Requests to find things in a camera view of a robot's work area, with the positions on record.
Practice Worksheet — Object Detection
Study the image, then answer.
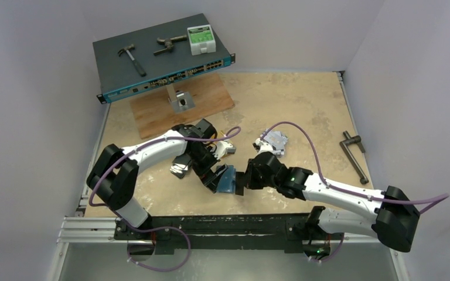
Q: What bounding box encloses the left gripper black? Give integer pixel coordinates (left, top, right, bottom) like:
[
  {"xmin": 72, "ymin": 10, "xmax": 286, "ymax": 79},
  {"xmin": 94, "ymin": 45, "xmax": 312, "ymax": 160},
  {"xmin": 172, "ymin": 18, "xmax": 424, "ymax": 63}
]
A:
[{"xmin": 186, "ymin": 146, "xmax": 227, "ymax": 193}]

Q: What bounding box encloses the blue card holder wallet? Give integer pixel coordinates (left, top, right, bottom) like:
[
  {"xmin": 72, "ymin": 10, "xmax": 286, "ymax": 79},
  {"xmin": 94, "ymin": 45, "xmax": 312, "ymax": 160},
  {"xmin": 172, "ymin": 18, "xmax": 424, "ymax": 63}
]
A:
[{"xmin": 216, "ymin": 165, "xmax": 236, "ymax": 194}]

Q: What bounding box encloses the black credit card stack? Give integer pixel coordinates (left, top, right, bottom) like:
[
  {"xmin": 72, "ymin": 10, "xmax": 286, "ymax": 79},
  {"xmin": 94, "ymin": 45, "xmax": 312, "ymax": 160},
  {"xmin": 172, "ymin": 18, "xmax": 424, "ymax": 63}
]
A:
[{"xmin": 170, "ymin": 155, "xmax": 192, "ymax": 179}]

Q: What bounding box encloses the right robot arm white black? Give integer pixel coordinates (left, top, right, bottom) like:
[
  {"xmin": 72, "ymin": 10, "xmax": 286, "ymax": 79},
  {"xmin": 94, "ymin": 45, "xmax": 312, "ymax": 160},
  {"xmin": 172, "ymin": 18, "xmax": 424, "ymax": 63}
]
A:
[{"xmin": 236, "ymin": 152, "xmax": 421, "ymax": 252}]

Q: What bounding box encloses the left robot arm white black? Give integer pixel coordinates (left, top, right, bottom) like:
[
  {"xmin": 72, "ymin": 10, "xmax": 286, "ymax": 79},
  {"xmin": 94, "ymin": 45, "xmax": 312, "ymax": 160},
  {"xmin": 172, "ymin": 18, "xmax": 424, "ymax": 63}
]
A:
[{"xmin": 86, "ymin": 119, "xmax": 224, "ymax": 239}]

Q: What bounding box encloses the wooden board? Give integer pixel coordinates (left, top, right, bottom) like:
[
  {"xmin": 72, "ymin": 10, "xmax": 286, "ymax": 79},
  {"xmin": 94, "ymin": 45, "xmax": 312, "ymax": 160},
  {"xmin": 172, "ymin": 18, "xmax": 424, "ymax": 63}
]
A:
[{"xmin": 130, "ymin": 73, "xmax": 234, "ymax": 139}]

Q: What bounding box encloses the white green electrical module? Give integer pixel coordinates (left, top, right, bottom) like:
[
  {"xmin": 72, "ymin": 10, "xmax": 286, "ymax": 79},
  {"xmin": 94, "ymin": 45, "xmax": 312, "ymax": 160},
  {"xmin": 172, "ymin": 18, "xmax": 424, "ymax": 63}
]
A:
[{"xmin": 187, "ymin": 24, "xmax": 217, "ymax": 56}]

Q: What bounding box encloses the small hammer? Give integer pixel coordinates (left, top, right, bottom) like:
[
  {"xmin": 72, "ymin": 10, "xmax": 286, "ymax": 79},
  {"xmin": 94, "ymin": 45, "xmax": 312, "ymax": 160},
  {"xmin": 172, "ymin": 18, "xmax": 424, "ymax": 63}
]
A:
[{"xmin": 117, "ymin": 44, "xmax": 146, "ymax": 77}]

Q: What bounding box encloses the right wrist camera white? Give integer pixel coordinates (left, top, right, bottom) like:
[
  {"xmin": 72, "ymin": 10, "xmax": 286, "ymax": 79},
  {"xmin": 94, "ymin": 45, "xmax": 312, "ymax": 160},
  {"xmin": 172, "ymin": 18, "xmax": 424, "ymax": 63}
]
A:
[{"xmin": 253, "ymin": 138, "xmax": 276, "ymax": 155}]

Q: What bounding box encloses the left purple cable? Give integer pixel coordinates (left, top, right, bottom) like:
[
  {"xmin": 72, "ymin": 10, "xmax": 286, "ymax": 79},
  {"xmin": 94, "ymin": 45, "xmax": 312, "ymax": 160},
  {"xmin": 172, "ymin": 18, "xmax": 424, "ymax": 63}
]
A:
[{"xmin": 88, "ymin": 126, "xmax": 242, "ymax": 234}]

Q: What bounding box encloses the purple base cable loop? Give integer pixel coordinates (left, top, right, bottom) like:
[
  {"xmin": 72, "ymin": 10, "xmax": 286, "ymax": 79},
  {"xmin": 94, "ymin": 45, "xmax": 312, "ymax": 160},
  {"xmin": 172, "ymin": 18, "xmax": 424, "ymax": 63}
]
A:
[{"xmin": 126, "ymin": 226, "xmax": 192, "ymax": 272}]

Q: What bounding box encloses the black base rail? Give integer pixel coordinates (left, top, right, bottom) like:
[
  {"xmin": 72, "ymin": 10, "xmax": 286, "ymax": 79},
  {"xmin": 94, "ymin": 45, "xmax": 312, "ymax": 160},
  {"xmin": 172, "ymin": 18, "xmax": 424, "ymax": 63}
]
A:
[{"xmin": 114, "ymin": 207, "xmax": 342, "ymax": 256}]

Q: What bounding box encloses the metal stand bracket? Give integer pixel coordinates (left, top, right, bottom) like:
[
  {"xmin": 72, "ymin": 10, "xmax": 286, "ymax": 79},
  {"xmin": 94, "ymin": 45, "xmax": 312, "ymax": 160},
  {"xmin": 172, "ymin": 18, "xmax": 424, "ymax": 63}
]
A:
[{"xmin": 166, "ymin": 84, "xmax": 195, "ymax": 114}]

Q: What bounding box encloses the metal door lever handle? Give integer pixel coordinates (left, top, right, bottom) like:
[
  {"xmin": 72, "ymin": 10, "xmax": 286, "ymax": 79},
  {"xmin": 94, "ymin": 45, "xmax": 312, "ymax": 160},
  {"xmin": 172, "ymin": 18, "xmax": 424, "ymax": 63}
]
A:
[{"xmin": 339, "ymin": 131, "xmax": 370, "ymax": 185}]

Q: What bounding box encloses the network switch grey teal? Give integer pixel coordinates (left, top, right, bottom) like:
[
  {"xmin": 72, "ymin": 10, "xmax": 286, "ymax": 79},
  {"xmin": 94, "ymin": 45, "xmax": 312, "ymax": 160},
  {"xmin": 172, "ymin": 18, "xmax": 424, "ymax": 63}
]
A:
[{"xmin": 93, "ymin": 13, "xmax": 236, "ymax": 104}]

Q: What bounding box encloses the aluminium frame rail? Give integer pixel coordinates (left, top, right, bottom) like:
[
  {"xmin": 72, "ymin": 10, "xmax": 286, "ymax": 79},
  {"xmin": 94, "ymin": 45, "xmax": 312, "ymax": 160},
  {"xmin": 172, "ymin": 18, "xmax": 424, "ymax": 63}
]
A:
[{"xmin": 54, "ymin": 186, "xmax": 408, "ymax": 281}]

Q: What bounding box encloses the bronze door handle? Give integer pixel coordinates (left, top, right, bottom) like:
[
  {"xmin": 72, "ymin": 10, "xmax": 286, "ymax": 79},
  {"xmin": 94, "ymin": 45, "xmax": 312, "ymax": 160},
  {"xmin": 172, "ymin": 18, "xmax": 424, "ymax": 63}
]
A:
[{"xmin": 153, "ymin": 35, "xmax": 188, "ymax": 56}]

